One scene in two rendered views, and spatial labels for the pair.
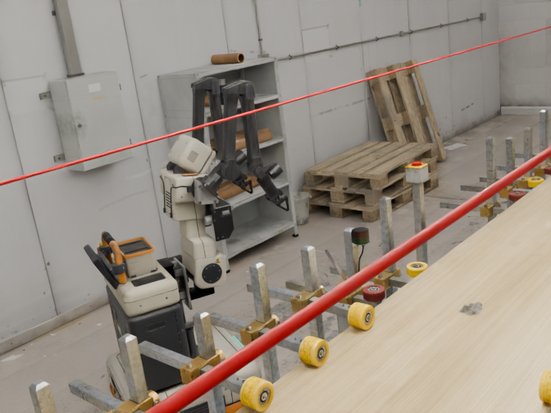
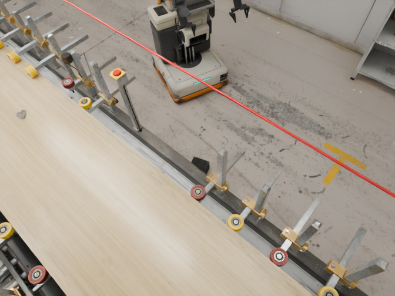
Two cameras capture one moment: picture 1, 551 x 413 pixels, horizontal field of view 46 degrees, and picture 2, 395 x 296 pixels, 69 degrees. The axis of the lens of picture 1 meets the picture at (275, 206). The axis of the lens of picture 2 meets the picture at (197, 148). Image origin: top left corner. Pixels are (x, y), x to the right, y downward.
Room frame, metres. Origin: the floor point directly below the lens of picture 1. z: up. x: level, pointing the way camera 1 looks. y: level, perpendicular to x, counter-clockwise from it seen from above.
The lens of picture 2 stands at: (3.07, -1.81, 2.30)
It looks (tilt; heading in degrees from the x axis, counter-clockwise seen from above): 58 degrees down; 93
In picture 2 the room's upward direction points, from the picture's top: 5 degrees counter-clockwise
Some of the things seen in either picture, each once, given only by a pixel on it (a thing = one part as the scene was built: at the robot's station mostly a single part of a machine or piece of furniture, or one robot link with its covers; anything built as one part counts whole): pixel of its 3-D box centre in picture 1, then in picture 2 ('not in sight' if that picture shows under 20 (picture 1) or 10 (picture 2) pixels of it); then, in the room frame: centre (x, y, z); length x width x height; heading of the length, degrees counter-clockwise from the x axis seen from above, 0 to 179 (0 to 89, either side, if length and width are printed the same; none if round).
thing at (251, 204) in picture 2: (509, 190); (254, 207); (3.32, -1.27, 0.83); 0.14 x 0.06 x 0.05; 137
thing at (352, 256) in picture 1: (355, 287); (85, 78); (2.24, -0.26, 0.87); 0.04 x 0.04 x 0.48; 47
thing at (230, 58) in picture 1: (227, 58); not in sight; (5.25, 0.23, 1.59); 0.30 x 0.08 x 0.08; 47
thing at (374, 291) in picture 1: (375, 301); (70, 86); (2.13, -0.31, 0.85); 0.08 x 0.08 x 0.11
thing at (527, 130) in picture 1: (528, 169); (302, 238); (3.52, -1.45, 0.88); 0.04 x 0.04 x 0.48; 47
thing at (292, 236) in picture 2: (526, 181); (294, 239); (3.50, -1.44, 0.81); 0.14 x 0.06 x 0.05; 137
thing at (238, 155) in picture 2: (479, 208); (221, 174); (3.15, -1.05, 0.80); 0.43 x 0.03 x 0.04; 47
